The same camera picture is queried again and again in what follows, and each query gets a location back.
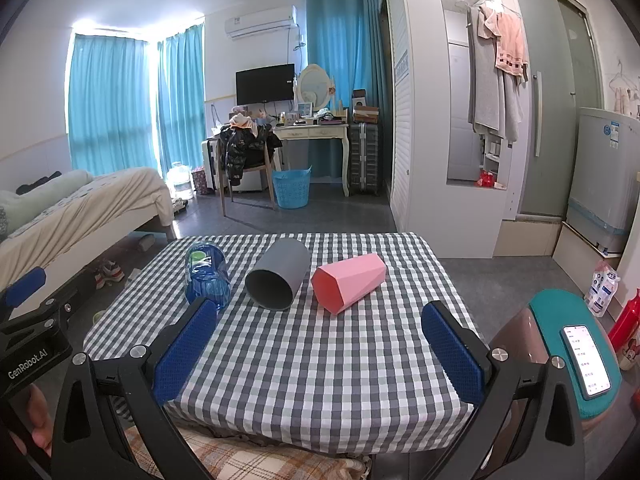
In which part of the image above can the grey cup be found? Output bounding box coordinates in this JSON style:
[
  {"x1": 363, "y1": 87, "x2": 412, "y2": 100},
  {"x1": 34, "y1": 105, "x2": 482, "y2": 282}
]
[{"x1": 244, "y1": 237, "x2": 311, "y2": 312}]

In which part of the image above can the blue curtain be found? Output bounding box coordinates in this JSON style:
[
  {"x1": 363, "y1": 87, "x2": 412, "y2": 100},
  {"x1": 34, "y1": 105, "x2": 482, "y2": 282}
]
[
  {"x1": 304, "y1": 0, "x2": 397, "y2": 197},
  {"x1": 67, "y1": 34, "x2": 154, "y2": 172},
  {"x1": 157, "y1": 25, "x2": 206, "y2": 182}
]

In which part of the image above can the clear water jug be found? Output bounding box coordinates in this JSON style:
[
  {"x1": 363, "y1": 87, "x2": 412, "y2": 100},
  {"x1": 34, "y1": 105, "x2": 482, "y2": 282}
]
[{"x1": 167, "y1": 161, "x2": 195, "y2": 201}]

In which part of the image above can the white board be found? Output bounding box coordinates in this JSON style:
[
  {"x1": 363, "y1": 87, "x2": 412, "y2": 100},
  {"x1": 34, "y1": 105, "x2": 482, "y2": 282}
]
[{"x1": 552, "y1": 220, "x2": 626, "y2": 307}]

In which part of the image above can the pale green pillow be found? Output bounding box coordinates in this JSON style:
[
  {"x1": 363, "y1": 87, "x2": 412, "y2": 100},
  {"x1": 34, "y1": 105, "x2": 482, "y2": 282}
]
[{"x1": 0, "y1": 169, "x2": 94, "y2": 239}]

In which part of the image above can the white wardrobe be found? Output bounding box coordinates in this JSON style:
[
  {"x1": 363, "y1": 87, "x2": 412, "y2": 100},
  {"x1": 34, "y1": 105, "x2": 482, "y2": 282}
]
[{"x1": 382, "y1": 0, "x2": 523, "y2": 258}]

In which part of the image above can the wooden chair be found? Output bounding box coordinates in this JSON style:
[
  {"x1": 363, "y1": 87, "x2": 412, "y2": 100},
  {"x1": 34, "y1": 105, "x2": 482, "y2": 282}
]
[{"x1": 215, "y1": 132, "x2": 282, "y2": 219}]

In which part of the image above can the transparent blue cup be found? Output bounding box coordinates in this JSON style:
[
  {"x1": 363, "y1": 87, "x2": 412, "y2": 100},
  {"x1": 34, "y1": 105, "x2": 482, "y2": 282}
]
[{"x1": 184, "y1": 242, "x2": 232, "y2": 311}]

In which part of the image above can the grey towel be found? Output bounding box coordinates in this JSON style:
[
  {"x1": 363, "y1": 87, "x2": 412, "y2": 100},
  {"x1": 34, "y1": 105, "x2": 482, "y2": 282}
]
[{"x1": 467, "y1": 6, "x2": 507, "y2": 137}]

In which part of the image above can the grey checked tablecloth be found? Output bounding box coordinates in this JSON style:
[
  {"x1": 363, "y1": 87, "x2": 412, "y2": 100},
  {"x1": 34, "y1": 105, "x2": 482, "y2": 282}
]
[{"x1": 82, "y1": 232, "x2": 484, "y2": 445}]

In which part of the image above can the smartphone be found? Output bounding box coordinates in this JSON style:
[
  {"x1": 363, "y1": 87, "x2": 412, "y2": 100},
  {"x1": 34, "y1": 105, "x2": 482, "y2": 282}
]
[{"x1": 562, "y1": 324, "x2": 612, "y2": 401}]

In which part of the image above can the bed with beige blanket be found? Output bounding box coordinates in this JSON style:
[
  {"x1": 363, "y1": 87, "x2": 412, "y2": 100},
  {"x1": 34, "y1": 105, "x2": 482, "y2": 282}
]
[{"x1": 0, "y1": 167, "x2": 179, "y2": 292}]

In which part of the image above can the frosted glass door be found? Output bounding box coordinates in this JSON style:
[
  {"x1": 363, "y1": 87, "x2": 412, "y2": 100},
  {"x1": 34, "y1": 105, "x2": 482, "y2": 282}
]
[{"x1": 504, "y1": 0, "x2": 604, "y2": 219}]

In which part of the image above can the person's left hand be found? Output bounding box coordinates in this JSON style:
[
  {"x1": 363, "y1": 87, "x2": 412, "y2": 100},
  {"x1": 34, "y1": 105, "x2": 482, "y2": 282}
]
[{"x1": 0, "y1": 384, "x2": 54, "y2": 458}]

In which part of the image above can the oval vanity mirror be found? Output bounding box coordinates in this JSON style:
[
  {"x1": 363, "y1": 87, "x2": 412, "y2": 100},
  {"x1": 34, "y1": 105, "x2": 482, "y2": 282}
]
[{"x1": 298, "y1": 63, "x2": 334, "y2": 109}]

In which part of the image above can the dark suitcase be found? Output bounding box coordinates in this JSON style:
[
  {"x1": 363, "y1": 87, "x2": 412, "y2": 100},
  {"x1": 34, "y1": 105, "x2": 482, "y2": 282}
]
[{"x1": 348, "y1": 120, "x2": 384, "y2": 197}]

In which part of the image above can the pink faceted cup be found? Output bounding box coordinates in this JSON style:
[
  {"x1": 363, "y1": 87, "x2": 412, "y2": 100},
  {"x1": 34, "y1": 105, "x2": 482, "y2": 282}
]
[{"x1": 310, "y1": 253, "x2": 389, "y2": 317}]

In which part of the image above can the pair of sneakers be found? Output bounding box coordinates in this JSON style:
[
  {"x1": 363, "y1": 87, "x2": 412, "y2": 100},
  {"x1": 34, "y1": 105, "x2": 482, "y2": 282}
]
[{"x1": 94, "y1": 259, "x2": 126, "y2": 290}]

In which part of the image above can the dark cloth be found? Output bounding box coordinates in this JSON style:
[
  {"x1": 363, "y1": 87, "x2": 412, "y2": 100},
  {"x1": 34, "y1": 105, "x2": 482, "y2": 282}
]
[{"x1": 15, "y1": 172, "x2": 64, "y2": 196}]

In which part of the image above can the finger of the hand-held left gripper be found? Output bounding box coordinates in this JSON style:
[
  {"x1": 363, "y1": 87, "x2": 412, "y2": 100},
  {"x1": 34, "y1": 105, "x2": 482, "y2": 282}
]
[
  {"x1": 0, "y1": 266, "x2": 71, "y2": 343},
  {"x1": 47, "y1": 271, "x2": 97, "y2": 318}
]

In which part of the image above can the pink towel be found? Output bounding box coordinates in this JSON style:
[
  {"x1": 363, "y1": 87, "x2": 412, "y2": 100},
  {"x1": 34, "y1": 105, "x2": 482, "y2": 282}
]
[{"x1": 494, "y1": 9, "x2": 530, "y2": 84}]

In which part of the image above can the black television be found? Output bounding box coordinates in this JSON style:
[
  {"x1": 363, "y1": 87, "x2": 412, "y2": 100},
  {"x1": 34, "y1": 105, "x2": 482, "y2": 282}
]
[{"x1": 235, "y1": 63, "x2": 296, "y2": 106}]

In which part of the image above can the white plastic packet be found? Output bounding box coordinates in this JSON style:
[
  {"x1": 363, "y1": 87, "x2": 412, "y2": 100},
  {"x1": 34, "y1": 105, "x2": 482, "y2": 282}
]
[{"x1": 584, "y1": 259, "x2": 621, "y2": 319}]

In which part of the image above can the blue plastic basket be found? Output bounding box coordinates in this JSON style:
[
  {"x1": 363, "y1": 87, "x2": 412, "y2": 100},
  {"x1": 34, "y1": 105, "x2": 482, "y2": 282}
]
[{"x1": 271, "y1": 165, "x2": 313, "y2": 210}]

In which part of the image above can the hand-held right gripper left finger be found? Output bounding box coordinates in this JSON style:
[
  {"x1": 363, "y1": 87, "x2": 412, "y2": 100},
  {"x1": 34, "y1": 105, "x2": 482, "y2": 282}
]
[{"x1": 35, "y1": 296, "x2": 219, "y2": 480}]

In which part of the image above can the teal cushioned stool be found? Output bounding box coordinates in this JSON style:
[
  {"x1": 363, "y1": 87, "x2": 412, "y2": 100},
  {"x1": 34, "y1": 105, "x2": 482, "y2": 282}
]
[{"x1": 487, "y1": 288, "x2": 624, "y2": 480}]

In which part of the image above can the white air conditioner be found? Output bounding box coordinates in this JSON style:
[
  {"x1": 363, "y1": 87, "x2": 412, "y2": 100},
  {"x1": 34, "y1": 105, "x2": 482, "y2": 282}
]
[{"x1": 223, "y1": 6, "x2": 297, "y2": 41}]

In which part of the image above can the white washing machine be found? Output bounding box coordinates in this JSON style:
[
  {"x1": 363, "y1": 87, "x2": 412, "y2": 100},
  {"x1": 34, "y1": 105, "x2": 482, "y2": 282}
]
[{"x1": 564, "y1": 106, "x2": 640, "y2": 257}]

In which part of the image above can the plaid blanket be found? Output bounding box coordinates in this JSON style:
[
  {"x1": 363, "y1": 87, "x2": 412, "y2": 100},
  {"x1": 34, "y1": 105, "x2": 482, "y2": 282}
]
[{"x1": 122, "y1": 422, "x2": 374, "y2": 480}]

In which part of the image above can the cardboard box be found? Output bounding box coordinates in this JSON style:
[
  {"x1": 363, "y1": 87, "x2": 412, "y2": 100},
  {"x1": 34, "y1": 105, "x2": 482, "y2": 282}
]
[{"x1": 352, "y1": 88, "x2": 381, "y2": 124}]

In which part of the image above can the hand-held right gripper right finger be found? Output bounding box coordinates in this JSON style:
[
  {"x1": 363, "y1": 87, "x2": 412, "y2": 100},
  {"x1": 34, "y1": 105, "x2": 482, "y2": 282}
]
[{"x1": 421, "y1": 301, "x2": 587, "y2": 480}]

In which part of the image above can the red bottle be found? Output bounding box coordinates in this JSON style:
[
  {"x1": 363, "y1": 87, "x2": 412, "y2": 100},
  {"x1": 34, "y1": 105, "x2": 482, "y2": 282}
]
[{"x1": 607, "y1": 288, "x2": 640, "y2": 372}]

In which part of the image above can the dark jacket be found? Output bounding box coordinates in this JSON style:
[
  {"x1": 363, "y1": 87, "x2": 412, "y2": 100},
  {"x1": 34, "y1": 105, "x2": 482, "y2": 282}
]
[{"x1": 218, "y1": 123, "x2": 284, "y2": 189}]

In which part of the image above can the white dressing desk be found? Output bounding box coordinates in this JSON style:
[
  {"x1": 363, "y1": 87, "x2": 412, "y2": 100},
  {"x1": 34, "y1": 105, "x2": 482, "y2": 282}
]
[{"x1": 272, "y1": 121, "x2": 351, "y2": 199}]

